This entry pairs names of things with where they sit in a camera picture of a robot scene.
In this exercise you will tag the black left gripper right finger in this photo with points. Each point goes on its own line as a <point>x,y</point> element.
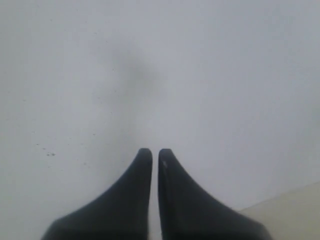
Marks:
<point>188,212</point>

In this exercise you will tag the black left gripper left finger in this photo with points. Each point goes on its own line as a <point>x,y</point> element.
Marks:
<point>120,213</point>

